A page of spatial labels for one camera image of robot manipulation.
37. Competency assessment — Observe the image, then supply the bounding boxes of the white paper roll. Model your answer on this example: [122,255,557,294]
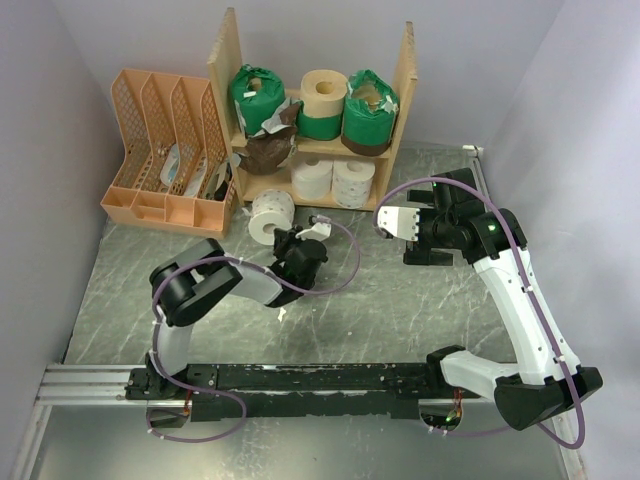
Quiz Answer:
[248,189,295,246]
[331,160,375,209]
[291,158,333,200]

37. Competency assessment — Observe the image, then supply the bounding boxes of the green brown roll torn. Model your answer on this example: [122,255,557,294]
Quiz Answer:
[341,69,400,157]

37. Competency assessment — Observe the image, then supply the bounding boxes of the brown green paper roll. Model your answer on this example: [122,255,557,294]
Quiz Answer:
[236,69,347,176]

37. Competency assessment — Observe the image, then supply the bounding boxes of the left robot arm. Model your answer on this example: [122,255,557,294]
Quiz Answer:
[145,227,328,399]

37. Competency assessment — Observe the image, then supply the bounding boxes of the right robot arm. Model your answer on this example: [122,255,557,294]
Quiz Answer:
[376,168,603,430]

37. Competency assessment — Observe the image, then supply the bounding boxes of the wooden shelf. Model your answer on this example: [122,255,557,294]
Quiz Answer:
[207,7,419,211]

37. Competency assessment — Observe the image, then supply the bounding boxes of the items in organizer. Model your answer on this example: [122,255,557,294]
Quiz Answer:
[156,144,233,201]

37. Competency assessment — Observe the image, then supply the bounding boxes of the orange file organizer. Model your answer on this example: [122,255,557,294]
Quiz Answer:
[101,69,237,239]

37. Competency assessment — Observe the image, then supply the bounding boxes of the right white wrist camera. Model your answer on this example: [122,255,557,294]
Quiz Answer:
[376,205,420,241]

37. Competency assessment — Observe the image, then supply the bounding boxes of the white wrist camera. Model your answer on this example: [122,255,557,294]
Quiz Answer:
[295,222,331,242]
[376,205,420,241]

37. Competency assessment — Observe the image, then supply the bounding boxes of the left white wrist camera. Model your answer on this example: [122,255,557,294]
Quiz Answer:
[295,222,331,242]

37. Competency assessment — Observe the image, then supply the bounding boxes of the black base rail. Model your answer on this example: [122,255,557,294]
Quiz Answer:
[124,343,484,426]

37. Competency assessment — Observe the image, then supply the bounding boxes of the aluminium frame rail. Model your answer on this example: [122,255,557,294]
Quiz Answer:
[16,167,589,479]

